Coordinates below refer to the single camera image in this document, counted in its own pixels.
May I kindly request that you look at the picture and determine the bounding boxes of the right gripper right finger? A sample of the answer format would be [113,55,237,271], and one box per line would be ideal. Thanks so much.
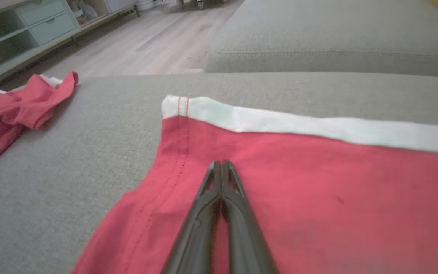
[222,160,279,274]

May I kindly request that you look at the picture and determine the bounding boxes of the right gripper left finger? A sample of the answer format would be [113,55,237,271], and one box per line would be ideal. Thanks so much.
[162,161,223,274]

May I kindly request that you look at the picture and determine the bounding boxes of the white grey bundled items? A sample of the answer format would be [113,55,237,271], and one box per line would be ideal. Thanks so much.
[69,0,100,25]

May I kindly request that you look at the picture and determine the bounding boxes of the long pale TV cabinet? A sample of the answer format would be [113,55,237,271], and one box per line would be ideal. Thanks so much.
[0,0,140,88]

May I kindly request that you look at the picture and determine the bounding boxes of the plain red garment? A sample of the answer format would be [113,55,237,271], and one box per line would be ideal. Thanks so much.
[0,71,79,176]

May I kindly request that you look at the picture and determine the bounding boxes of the grey cabinet door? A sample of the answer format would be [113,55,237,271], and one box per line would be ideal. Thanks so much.
[105,0,136,12]

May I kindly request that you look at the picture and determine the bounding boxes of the mint green drawer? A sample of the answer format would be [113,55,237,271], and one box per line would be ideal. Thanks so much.
[16,0,67,26]
[29,11,81,46]

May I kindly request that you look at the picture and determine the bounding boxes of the black wheeled flight case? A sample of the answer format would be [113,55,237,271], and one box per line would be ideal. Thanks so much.
[166,0,238,10]

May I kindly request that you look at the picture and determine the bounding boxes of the large grey sofa seat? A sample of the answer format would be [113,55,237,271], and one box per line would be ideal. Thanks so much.
[0,72,438,274]

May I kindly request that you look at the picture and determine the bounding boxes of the red Bulls 23 jersey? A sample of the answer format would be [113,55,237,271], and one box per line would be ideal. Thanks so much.
[70,94,438,274]

